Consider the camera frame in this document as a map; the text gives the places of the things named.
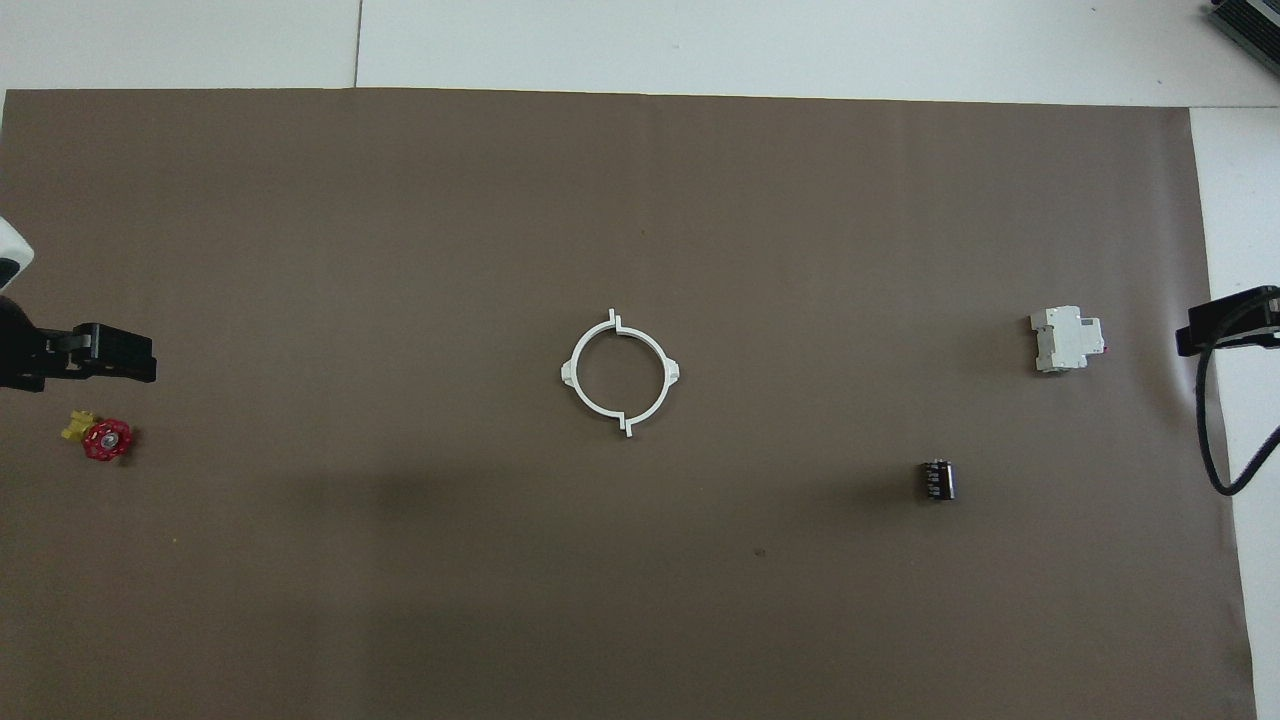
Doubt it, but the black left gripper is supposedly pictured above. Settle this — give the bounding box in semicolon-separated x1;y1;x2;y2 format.
0;295;158;393

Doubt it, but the white half-ring pipe clamp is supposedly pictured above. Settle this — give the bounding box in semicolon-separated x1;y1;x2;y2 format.
560;308;626;426
613;313;681;438

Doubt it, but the red and yellow valve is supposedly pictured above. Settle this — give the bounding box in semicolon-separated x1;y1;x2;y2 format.
60;408;136;463

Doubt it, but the white circuit breaker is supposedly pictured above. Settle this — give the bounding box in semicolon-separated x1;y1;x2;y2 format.
1030;305;1106;376

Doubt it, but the grey finned device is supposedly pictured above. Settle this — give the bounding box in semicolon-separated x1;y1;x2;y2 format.
1205;0;1280;73

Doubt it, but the brown paper mat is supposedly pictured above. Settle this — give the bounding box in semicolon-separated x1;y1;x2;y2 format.
0;88;1256;720

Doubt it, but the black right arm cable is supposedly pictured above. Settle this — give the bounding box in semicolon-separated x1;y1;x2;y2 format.
1198;300;1280;498

